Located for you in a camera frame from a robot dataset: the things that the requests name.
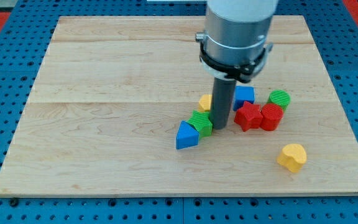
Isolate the red star block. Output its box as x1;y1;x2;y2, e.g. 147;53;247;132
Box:
234;101;263;132

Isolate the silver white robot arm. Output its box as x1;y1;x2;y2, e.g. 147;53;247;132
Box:
195;0;278;83

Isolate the green star block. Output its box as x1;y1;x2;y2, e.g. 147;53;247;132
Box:
187;110;213;139

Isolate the blue triangle block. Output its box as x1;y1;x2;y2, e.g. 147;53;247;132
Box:
175;121;200;150

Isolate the yellow hexagon block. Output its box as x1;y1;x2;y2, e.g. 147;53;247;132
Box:
198;95;212;112

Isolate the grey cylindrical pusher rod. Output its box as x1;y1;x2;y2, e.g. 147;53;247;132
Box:
209;78;236;130

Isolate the blue cube block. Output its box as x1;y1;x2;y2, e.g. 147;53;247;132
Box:
233;86;255;111

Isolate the wooden board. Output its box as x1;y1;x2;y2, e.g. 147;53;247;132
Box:
0;16;358;198

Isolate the red cylinder block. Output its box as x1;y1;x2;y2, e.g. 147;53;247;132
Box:
260;103;284;131

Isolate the green cylinder block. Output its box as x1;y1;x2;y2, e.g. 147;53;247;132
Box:
267;90;291;111

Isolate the yellow heart block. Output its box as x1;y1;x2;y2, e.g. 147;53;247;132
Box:
276;143;308;173

